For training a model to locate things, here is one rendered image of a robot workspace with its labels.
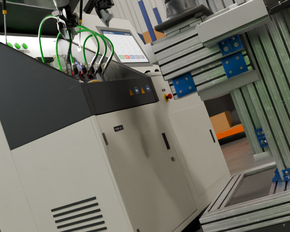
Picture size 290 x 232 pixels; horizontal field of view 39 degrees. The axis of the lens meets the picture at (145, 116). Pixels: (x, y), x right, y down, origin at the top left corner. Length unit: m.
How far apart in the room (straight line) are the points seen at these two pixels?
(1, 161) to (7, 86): 0.42
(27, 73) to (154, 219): 0.96
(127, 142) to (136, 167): 0.13
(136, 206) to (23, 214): 0.66
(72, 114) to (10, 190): 0.62
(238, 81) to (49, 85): 0.89
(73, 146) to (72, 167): 0.10
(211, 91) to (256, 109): 0.22
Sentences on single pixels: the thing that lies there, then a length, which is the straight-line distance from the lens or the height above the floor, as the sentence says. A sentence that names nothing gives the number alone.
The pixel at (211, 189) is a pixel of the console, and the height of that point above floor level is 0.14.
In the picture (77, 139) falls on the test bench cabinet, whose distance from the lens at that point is 1.95.
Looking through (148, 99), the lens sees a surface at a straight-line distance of 2.36.
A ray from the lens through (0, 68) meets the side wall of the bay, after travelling 2.24.
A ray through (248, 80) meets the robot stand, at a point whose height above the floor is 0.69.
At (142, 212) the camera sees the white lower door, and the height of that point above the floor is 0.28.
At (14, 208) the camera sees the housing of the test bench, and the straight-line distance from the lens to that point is 2.35.
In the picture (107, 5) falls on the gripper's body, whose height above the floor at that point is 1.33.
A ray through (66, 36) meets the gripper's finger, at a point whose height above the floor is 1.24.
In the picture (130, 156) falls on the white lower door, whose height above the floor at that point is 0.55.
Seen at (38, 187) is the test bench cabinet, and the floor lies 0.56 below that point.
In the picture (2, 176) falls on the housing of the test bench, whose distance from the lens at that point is 2.35.
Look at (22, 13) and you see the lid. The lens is 2.53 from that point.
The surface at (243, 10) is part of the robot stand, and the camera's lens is 1.59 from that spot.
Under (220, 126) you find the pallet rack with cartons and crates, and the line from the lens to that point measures 7.46.
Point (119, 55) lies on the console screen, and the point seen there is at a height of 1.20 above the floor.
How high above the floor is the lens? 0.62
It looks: 3 degrees up
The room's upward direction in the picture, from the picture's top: 20 degrees counter-clockwise
